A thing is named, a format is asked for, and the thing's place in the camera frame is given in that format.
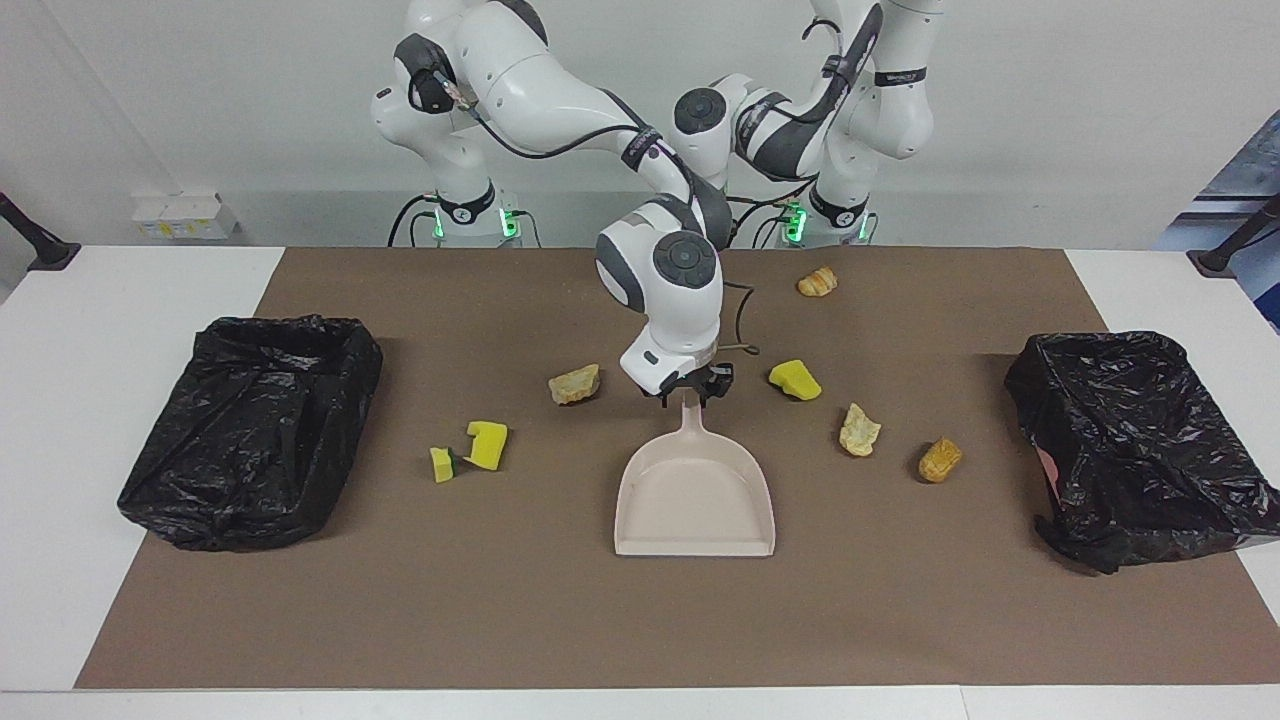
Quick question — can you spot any blue grey panel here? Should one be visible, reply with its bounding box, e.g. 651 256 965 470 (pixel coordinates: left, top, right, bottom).
1152 110 1280 333

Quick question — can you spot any beige plastic dustpan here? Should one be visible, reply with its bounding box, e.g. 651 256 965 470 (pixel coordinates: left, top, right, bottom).
613 398 777 558

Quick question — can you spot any black stand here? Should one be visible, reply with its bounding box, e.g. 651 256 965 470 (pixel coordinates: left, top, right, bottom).
0 192 83 272
1187 192 1280 278

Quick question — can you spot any pale ridged foam chunk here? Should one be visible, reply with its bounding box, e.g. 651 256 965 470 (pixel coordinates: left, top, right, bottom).
838 402 883 458

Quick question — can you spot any beige blocky foam chunk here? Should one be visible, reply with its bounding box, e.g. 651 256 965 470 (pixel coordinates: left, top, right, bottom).
548 363 602 406

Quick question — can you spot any black base cable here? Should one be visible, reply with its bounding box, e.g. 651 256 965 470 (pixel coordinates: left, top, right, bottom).
387 193 442 248

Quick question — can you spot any golden brown bread roll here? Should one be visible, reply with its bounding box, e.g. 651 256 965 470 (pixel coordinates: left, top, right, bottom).
918 436 964 484

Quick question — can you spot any black-bagged bin with pink patch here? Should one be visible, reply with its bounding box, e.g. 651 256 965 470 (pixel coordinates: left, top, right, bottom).
1004 331 1280 576

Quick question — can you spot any brown paper table mat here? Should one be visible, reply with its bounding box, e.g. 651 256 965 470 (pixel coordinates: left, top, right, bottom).
75 247 1280 691

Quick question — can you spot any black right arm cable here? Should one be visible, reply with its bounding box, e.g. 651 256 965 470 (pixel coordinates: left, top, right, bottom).
432 68 651 163

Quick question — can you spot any plain yellow sponge piece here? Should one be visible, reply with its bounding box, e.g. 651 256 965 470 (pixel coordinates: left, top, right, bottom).
768 359 823 402

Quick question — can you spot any white socket box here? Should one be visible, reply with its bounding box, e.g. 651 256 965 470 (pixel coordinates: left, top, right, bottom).
132 193 239 241

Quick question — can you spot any notched yellow sponge piece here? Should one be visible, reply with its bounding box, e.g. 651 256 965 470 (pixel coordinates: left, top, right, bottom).
463 420 509 472

